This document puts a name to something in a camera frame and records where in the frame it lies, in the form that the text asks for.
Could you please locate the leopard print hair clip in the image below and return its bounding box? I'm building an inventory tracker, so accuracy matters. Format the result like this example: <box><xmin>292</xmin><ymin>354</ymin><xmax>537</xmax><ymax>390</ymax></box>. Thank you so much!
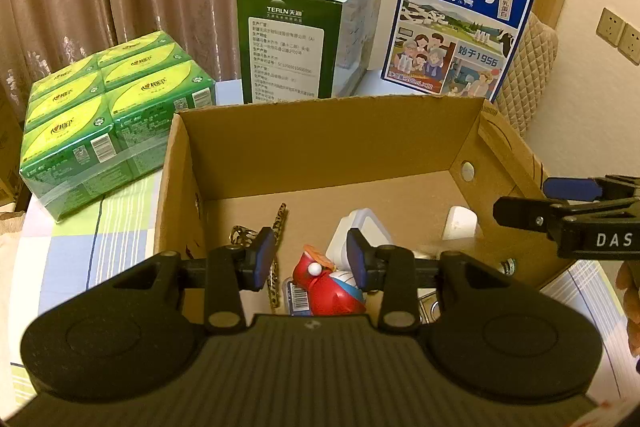
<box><xmin>230</xmin><ymin>202</ymin><xmax>289</xmax><ymax>314</ymax></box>

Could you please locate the beige quilted chair cover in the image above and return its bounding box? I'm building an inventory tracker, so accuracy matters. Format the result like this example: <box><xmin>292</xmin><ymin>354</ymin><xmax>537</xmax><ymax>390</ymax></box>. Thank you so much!
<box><xmin>492</xmin><ymin>12</ymin><xmax>560</xmax><ymax>140</ymax></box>

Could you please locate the person's right hand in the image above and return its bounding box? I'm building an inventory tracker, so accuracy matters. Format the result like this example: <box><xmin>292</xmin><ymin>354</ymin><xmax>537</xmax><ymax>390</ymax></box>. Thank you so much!
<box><xmin>615</xmin><ymin>259</ymin><xmax>640</xmax><ymax>358</ymax></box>

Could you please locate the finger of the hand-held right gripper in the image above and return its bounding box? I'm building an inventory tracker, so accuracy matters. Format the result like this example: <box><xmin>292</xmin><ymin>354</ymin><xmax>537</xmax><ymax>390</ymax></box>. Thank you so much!
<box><xmin>542</xmin><ymin>176</ymin><xmax>607</xmax><ymax>202</ymax></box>
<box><xmin>492</xmin><ymin>195</ymin><xmax>569</xmax><ymax>231</ymax></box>

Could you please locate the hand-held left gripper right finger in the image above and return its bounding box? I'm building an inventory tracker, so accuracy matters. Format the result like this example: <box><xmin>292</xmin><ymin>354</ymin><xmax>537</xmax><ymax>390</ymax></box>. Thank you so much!
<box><xmin>347</xmin><ymin>228</ymin><xmax>501</xmax><ymax>334</ymax></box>

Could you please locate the brown cardboard box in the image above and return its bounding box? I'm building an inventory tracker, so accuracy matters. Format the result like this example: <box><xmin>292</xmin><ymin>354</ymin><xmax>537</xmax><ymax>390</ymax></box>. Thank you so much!
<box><xmin>154</xmin><ymin>94</ymin><xmax>578</xmax><ymax>323</ymax></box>

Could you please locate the blue illustrated milk carton box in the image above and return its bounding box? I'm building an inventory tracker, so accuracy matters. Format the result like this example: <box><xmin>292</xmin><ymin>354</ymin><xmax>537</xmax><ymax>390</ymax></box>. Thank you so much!
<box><xmin>381</xmin><ymin>0</ymin><xmax>538</xmax><ymax>104</ymax></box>

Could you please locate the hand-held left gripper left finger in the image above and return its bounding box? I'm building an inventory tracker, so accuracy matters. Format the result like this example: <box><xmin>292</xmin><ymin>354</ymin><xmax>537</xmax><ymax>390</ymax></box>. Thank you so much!
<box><xmin>112</xmin><ymin>227</ymin><xmax>277</xmax><ymax>334</ymax></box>

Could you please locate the blue and red tissue packet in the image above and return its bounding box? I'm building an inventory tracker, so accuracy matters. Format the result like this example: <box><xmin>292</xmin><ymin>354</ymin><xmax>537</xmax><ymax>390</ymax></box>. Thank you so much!
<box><xmin>281</xmin><ymin>277</ymin><xmax>315</xmax><ymax>316</ymax></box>

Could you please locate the beige wall socket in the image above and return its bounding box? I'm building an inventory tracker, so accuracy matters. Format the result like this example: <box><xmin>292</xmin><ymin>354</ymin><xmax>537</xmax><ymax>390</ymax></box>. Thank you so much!
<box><xmin>596</xmin><ymin>8</ymin><xmax>626</xmax><ymax>48</ymax></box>
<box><xmin>617</xmin><ymin>23</ymin><xmax>640</xmax><ymax>65</ymax></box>

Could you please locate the printed cardboard box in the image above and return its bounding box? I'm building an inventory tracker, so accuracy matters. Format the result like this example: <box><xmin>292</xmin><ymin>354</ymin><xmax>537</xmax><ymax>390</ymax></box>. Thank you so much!
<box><xmin>0</xmin><ymin>97</ymin><xmax>26</xmax><ymax>208</ymax></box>

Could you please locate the white three-pin plug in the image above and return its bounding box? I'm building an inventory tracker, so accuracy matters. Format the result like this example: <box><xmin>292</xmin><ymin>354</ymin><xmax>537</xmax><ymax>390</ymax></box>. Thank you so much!
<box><xmin>442</xmin><ymin>206</ymin><xmax>479</xmax><ymax>241</ymax></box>

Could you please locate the blue and red cartoon toy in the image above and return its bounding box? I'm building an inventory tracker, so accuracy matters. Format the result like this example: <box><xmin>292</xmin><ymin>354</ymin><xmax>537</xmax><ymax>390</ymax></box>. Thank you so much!
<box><xmin>290</xmin><ymin>244</ymin><xmax>369</xmax><ymax>318</ymax></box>

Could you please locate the green and white milk box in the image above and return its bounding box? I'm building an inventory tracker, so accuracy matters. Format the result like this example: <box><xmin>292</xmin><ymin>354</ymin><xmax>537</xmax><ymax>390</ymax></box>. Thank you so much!
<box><xmin>236</xmin><ymin>0</ymin><xmax>386</xmax><ymax>105</ymax></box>

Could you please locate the green tissue multipack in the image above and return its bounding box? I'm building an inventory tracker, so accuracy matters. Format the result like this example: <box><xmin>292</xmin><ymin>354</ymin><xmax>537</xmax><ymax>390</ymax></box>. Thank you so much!
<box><xmin>19</xmin><ymin>29</ymin><xmax>217</xmax><ymax>224</ymax></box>

